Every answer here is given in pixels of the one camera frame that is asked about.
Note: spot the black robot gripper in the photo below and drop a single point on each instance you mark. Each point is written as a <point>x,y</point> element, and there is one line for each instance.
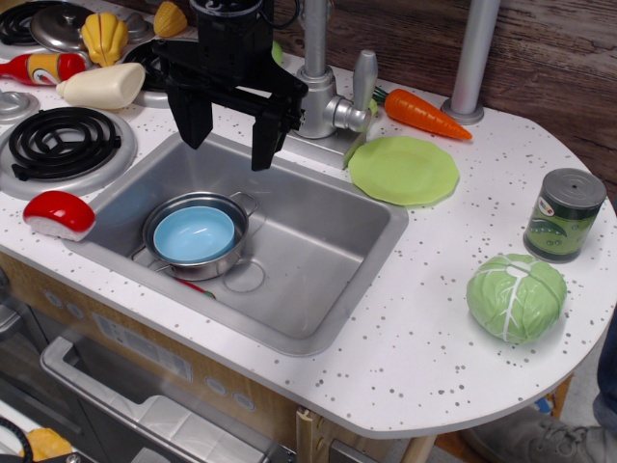
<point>230,64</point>

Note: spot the red white toy sushi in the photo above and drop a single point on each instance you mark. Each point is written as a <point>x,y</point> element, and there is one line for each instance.
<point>59,214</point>

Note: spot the light green toy plate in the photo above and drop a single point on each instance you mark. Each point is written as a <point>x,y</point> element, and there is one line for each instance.
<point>403,171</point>

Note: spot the green toy apple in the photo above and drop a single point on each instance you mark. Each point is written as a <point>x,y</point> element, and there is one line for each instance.
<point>277,53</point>

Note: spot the middle black stove burner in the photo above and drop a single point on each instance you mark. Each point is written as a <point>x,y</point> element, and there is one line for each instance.
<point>153,93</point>

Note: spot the black stove burner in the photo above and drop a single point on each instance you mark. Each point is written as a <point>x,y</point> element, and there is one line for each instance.
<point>73,149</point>
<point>153,93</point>

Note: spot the silver toy faucet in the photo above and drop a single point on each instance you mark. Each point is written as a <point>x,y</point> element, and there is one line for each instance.
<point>334,126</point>

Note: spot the light blue toy bowl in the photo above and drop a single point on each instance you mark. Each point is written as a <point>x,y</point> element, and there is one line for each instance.
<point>194,234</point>

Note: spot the yellow toy bell pepper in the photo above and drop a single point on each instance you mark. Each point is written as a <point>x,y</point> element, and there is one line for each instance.
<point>105,37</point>

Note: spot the silver toy sink basin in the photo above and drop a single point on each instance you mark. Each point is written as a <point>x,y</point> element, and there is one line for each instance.
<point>314,245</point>

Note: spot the silver metal pot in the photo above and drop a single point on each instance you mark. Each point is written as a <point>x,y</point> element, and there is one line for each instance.
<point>238,206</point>

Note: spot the orange toy carrot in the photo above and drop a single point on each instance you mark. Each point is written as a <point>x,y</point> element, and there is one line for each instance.
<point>409,109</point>

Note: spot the red toy utensil under pot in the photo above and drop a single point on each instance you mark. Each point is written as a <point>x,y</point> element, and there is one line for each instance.
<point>199,289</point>

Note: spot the front black stove burner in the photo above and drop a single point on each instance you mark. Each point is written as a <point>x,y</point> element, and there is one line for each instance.
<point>73,149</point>

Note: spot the silver pot lid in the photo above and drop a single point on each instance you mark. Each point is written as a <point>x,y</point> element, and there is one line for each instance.
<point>58,27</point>

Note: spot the red toy ketchup bottle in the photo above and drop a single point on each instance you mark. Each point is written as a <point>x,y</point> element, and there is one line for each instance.
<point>43,69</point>

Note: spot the silver stove knob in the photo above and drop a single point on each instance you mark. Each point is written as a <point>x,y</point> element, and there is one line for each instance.
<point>16,107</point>

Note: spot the silver vertical pole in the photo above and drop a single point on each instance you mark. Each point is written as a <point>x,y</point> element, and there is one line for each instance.
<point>464,106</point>

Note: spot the back left black burner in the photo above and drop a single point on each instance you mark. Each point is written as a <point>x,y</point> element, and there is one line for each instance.
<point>15,22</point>

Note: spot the green toy cabbage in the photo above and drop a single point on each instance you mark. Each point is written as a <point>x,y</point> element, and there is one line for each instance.
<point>516,298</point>

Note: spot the green toy pea can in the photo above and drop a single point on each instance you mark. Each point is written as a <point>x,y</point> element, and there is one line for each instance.
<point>563,214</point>

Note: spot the yellow toy on floor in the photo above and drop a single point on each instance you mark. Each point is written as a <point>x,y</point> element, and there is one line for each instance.
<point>47,443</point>

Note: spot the grey shoe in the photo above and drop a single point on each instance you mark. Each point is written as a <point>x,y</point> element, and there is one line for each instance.
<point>530,436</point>

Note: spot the silver oven door handle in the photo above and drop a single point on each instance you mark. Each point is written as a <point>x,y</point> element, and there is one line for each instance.
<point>152,427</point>

